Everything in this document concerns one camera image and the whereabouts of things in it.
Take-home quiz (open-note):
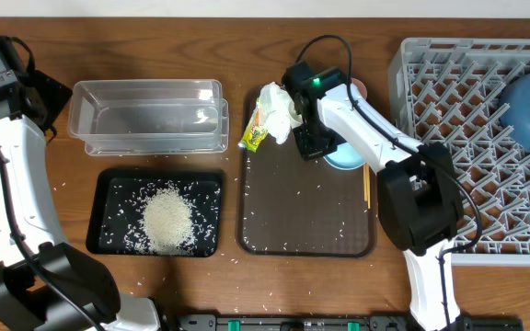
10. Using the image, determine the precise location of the pile of rice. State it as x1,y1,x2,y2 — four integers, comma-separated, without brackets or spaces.
103,179,223,257

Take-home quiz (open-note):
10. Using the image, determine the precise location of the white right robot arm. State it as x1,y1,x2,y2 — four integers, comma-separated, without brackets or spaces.
282,62,463,330

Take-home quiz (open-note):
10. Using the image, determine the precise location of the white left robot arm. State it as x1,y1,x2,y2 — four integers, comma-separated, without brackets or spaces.
0,36,161,330

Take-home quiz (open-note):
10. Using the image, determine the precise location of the grey dishwasher rack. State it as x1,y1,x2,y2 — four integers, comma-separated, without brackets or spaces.
388,38,530,267

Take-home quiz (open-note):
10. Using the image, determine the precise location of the cream cup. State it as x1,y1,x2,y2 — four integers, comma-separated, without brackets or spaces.
288,100,303,129

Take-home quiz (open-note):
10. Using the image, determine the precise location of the crumpled white tissue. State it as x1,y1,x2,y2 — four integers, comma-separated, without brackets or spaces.
259,82,292,144

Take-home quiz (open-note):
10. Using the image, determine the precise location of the pink cup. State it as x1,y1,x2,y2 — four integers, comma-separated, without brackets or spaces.
351,78,368,99

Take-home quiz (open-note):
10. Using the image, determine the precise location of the yellow green snack wrapper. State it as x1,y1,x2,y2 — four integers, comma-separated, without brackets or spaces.
238,98,268,153

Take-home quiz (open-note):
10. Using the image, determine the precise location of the light blue bowl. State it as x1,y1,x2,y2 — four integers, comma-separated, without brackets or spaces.
324,143,366,170

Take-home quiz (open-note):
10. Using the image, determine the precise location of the wooden chopstick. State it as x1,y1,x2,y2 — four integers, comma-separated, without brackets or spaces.
363,163,372,210
363,163,369,203

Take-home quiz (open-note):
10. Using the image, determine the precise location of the brown serving tray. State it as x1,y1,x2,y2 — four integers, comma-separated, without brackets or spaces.
236,85,377,258

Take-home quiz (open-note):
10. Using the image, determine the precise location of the clear plastic bin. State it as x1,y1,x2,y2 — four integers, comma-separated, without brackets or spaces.
68,79,224,141

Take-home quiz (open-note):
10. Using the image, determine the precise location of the black tray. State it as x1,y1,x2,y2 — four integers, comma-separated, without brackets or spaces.
85,167,224,258

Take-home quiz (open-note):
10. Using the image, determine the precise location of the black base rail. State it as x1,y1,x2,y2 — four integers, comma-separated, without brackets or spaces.
175,314,524,331

